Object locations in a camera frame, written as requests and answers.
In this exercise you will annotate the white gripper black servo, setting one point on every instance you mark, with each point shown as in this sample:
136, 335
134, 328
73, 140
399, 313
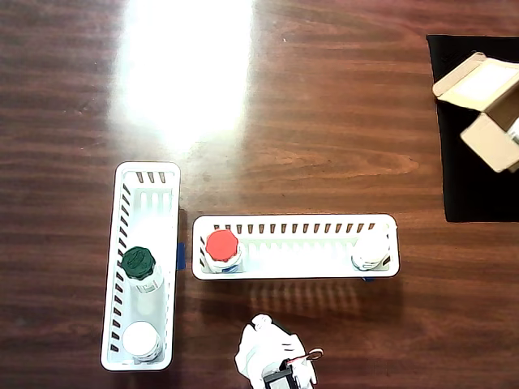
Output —
259, 344

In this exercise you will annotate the cardboard box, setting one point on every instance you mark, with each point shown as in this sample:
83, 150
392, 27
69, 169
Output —
486, 142

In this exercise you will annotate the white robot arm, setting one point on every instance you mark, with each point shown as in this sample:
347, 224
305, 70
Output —
292, 356

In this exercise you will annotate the white basket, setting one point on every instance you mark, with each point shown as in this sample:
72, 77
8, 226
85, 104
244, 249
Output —
142, 308
304, 259

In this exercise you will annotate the red-capped bottle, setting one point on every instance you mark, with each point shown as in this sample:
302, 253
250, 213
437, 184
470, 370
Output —
221, 245

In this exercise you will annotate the white-capped bottle basket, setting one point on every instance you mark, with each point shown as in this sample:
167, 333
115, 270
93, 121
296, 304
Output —
140, 338
371, 247

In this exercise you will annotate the black mat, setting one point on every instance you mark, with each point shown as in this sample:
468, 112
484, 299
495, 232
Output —
478, 194

